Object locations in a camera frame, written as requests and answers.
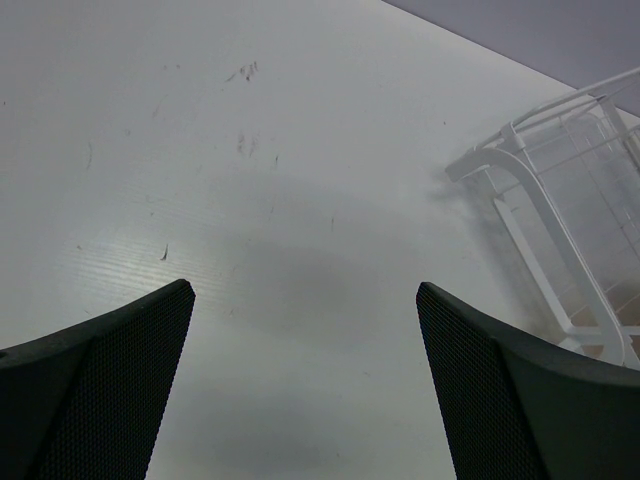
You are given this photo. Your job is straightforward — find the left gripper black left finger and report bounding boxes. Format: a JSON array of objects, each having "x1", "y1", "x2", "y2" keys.
[{"x1": 1, "y1": 279, "x2": 196, "y2": 479}]

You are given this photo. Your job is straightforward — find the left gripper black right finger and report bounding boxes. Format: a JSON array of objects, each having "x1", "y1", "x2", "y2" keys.
[{"x1": 416, "y1": 282, "x2": 639, "y2": 479}]

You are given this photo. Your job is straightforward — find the white wire dish rack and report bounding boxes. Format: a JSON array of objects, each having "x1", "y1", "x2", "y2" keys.
[{"x1": 446, "y1": 69, "x2": 639, "y2": 369}]

